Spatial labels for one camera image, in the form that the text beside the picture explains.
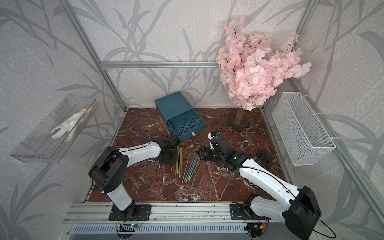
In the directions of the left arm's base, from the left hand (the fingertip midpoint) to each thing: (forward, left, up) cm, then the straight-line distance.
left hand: (174, 161), depth 92 cm
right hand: (-2, -16, +17) cm, 23 cm away
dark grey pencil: (+17, -12, +15) cm, 26 cm away
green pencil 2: (-2, -13, 0) cm, 13 cm away
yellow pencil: (0, -2, +1) cm, 2 cm away
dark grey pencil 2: (+16, -6, +16) cm, 23 cm away
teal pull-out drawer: (+17, -7, +15) cm, 24 cm away
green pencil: (-4, -7, 0) cm, 9 cm away
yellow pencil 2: (-1, -4, 0) cm, 4 cm away
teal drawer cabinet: (+28, +2, +21) cm, 35 cm away
